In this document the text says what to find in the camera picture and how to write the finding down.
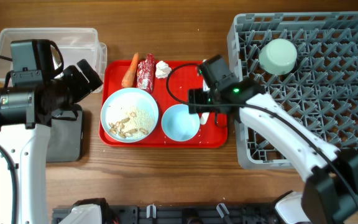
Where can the crumpled white tissue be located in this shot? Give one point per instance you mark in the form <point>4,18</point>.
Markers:
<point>162,70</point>

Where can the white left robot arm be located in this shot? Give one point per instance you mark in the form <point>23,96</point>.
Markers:
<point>26,115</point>

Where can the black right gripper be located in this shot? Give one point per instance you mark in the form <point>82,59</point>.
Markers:
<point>196,96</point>

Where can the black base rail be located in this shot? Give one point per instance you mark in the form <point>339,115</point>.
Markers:
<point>244,214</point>

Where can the clear plastic bin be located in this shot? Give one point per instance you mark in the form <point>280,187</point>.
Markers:
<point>74,43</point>

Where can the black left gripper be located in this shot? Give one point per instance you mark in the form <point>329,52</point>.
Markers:
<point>84,88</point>

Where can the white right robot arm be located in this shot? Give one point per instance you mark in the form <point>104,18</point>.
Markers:
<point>330,193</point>

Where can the light blue bowl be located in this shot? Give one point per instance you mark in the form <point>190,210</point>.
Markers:
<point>178,124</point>

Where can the white plastic spoon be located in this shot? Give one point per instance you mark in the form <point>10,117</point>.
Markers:
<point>204,117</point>

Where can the orange carrot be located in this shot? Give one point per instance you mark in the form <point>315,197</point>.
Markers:
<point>128,79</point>

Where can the green bowl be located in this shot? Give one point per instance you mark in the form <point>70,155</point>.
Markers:
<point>278,57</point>

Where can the light blue plate with scraps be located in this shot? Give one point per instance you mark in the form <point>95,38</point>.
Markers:
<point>129,115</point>

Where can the red snack wrapper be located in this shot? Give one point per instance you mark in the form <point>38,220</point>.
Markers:
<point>146,73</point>

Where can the red plastic tray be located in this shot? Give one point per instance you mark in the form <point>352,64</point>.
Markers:
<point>213,134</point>

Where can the black plastic bin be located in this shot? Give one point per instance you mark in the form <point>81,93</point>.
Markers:
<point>66,132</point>

